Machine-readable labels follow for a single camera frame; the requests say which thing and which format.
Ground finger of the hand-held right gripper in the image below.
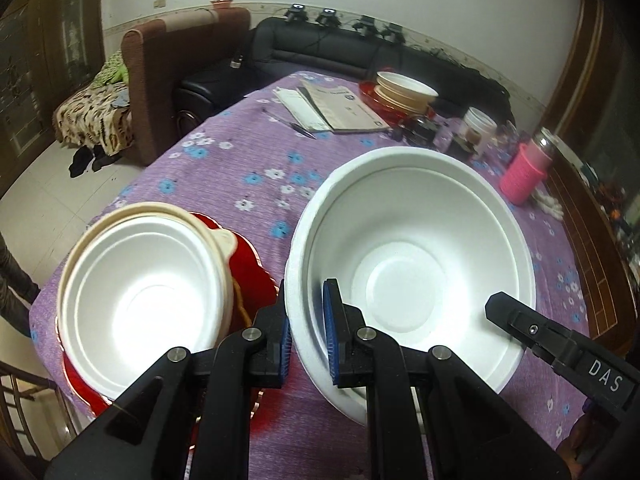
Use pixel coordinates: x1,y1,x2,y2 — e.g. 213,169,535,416
485,291,583,358
527,342,563,376

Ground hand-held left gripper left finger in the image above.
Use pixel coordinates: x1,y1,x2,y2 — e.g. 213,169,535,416
45,280,293,480

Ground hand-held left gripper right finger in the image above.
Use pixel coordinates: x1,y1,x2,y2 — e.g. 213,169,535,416
322,278,571,480

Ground red plate with white sticker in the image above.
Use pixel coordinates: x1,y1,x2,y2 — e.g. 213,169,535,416
60,211,281,418

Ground white foam bowl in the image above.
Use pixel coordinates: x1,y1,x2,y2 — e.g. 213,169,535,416
59,215,231,396
284,146,537,428
376,71,440,101

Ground beige plastic bowl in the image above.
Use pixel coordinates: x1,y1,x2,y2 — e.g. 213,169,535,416
56,201,238,401
374,82,436,115

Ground white work glove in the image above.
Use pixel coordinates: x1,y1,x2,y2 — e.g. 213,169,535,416
530,192,566,219

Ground wooden brick-pattern counter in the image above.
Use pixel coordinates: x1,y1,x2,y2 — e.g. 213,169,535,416
545,0,640,356

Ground pink knit-sleeved bottle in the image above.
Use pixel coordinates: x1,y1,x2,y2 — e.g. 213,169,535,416
500,127,556,206

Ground dark jar with brown lid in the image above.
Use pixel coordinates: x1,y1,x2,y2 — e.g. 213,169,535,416
435,117,476,158

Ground purple floral tablecloth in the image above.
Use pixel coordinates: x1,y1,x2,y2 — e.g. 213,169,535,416
29,70,596,480

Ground white plastic jar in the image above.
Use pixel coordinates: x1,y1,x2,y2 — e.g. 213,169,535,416
462,106,498,155

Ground short dark jar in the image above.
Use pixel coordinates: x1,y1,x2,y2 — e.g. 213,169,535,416
402,115,436,147

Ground dark pen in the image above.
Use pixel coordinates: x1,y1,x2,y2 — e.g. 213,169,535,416
262,108,317,140

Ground printed booklet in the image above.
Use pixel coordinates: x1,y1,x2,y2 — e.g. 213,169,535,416
297,80,392,133

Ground white paper sheet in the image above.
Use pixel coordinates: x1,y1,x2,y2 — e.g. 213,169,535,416
274,86,333,132

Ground red scalloped plate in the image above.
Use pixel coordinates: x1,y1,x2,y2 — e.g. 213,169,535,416
359,80,431,123

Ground black cloth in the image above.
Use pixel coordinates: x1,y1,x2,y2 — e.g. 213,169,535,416
69,146,121,178

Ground black leather sofa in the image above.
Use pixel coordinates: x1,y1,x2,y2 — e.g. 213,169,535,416
174,16,511,126

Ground brown armchair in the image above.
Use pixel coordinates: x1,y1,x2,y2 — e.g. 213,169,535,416
121,7,252,167

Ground patterned blanket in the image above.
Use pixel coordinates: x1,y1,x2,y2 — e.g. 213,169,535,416
52,50,133,156

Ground wooden glass-door cabinet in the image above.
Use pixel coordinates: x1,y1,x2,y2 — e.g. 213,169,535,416
0,0,106,196

